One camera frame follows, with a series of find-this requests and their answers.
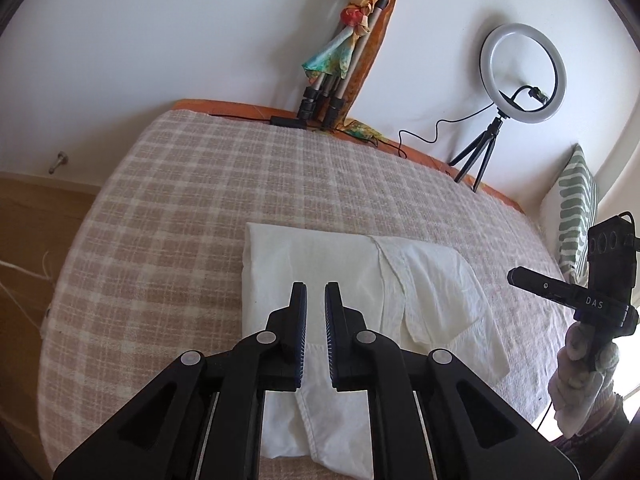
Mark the orange patterned cloth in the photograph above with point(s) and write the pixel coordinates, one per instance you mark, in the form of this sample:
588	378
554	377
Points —
372	55

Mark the silver folded tripod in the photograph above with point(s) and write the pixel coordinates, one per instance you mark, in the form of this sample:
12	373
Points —
306	105

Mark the person's right hand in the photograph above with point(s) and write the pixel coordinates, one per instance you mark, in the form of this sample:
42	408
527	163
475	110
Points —
575	390

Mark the colourful silk scarf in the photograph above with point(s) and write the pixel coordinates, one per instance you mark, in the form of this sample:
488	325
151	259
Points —
330	57

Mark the green striped white pillow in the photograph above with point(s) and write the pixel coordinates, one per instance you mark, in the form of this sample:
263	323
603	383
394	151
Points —
575	210

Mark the beige checked blanket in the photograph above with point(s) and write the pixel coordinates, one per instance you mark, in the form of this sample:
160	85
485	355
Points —
200	185

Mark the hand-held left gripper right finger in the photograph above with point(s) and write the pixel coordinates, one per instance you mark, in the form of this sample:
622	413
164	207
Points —
331	320

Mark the white shirt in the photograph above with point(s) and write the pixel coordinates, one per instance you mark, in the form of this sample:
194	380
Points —
280	260

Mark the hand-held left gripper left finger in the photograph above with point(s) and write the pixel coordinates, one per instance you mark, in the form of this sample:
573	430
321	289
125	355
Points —
300	320

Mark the black power strip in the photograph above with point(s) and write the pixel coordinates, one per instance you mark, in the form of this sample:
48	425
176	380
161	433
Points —
290	121

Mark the metal door stop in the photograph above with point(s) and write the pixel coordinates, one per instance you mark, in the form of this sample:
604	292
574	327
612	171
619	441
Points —
59	161

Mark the person's right forearm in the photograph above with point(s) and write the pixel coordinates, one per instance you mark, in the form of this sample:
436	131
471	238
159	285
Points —
600	425

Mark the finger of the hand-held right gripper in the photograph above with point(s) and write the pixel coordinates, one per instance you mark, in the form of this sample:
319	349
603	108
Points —
540	284

